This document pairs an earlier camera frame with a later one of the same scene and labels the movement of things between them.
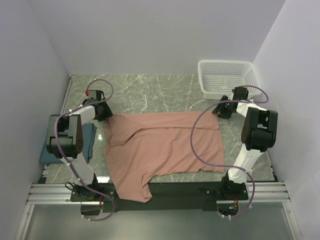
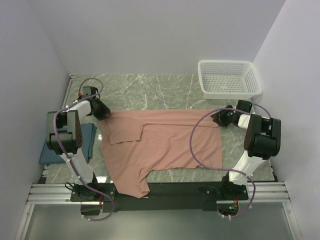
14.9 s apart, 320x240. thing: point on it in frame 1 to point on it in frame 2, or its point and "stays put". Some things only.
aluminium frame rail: [60, 194] stays put
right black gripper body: [224, 110] to [226, 116]
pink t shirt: [138, 144] stays put
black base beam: [163, 197] stays put
